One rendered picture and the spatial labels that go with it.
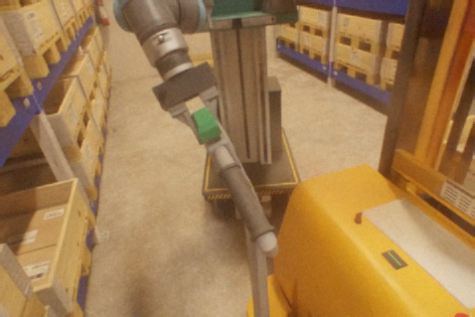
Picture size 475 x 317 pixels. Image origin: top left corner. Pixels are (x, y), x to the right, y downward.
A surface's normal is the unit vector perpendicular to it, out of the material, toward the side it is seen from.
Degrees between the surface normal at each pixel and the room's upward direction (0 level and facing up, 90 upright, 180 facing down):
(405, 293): 14
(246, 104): 90
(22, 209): 90
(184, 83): 62
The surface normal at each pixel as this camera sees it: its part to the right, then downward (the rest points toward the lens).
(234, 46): 0.02, 0.53
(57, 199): 0.29, 0.49
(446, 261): -0.09, -0.84
